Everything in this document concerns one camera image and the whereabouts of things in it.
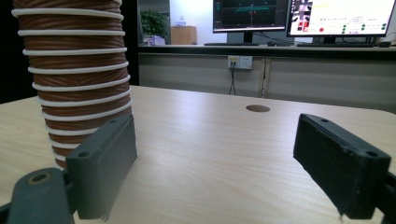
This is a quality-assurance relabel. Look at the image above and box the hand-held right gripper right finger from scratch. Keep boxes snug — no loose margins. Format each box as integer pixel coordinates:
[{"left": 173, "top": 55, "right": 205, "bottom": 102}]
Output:
[{"left": 292, "top": 113, "right": 392, "bottom": 220}]

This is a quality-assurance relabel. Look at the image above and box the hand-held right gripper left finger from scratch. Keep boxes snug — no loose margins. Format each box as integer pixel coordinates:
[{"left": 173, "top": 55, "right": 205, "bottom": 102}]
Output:
[{"left": 64, "top": 114, "right": 138, "bottom": 222}]

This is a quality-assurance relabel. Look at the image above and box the stack of brown paper cups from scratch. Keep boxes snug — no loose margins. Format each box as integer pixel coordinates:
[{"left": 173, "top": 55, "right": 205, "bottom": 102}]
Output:
[{"left": 10, "top": 0, "right": 134, "bottom": 169}]

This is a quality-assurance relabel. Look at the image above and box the grey office desk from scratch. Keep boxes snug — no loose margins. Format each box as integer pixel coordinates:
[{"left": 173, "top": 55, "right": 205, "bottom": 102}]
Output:
[{"left": 137, "top": 44, "right": 396, "bottom": 115}]

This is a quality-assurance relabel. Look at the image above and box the black keyboard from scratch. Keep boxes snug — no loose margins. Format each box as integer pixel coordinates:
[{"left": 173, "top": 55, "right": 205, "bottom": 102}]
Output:
[
  {"left": 296, "top": 42, "right": 378, "bottom": 49},
  {"left": 204, "top": 42, "right": 260, "bottom": 48}
]

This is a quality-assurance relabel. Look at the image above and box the green potted plant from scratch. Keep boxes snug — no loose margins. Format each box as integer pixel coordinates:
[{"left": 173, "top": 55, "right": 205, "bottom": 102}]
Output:
[{"left": 139, "top": 8, "right": 169, "bottom": 47}]

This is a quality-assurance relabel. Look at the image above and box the cardboard box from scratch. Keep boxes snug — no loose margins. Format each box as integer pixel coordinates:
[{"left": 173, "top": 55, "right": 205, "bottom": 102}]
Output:
[{"left": 170, "top": 25, "right": 198, "bottom": 46}]

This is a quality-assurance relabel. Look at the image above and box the bright-screen computer monitor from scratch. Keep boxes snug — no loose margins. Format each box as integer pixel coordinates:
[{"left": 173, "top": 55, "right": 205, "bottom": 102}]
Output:
[{"left": 287, "top": 0, "right": 396, "bottom": 45}]

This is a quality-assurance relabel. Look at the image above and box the dark-screen computer monitor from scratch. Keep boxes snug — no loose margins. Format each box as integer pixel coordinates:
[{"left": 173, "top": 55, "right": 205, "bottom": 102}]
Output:
[{"left": 212, "top": 0, "right": 290, "bottom": 45}]

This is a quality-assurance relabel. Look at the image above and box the round brown cable hole cover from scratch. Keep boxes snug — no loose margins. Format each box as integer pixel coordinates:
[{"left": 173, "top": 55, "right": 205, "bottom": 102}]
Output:
[{"left": 245, "top": 104, "right": 271, "bottom": 113}]

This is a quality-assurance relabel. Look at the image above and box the thin black cable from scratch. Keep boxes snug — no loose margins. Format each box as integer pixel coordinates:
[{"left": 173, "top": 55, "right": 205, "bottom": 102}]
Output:
[{"left": 262, "top": 59, "right": 268, "bottom": 99}]

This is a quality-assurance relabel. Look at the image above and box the black power cable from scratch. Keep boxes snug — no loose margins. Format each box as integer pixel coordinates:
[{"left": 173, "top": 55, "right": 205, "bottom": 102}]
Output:
[{"left": 228, "top": 61, "right": 238, "bottom": 96}]

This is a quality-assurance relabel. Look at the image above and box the white wall socket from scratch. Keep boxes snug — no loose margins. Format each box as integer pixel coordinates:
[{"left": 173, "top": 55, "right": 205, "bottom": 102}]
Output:
[{"left": 227, "top": 55, "right": 254, "bottom": 71}]

